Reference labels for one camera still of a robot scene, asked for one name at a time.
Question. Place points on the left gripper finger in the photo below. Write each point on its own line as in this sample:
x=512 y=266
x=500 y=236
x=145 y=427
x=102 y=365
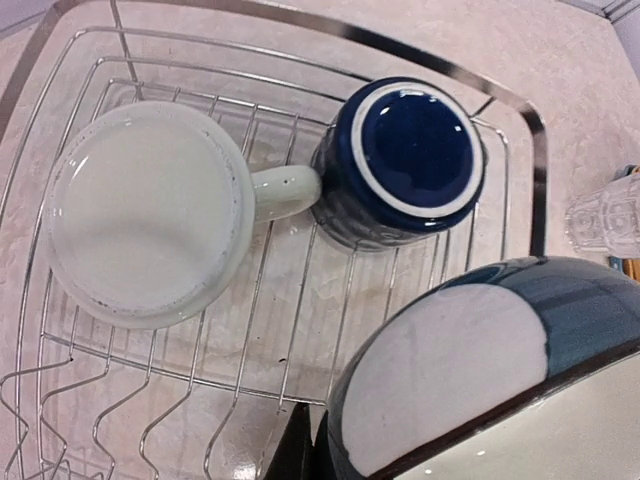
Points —
x=293 y=456

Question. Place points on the navy white bowl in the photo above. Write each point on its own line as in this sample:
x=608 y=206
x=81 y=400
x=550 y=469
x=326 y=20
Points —
x=523 y=369

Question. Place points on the blue dotted plate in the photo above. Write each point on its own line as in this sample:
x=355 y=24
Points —
x=616 y=263

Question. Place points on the clear glass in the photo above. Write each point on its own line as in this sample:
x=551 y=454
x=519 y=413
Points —
x=606 y=220

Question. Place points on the white ceramic mug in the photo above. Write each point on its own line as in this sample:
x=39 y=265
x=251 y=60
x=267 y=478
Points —
x=150 y=211

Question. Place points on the dark blue mug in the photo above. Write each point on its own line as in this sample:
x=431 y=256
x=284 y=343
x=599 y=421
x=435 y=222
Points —
x=402 y=161

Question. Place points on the wire dish rack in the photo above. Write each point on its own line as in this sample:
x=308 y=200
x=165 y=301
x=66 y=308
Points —
x=209 y=398

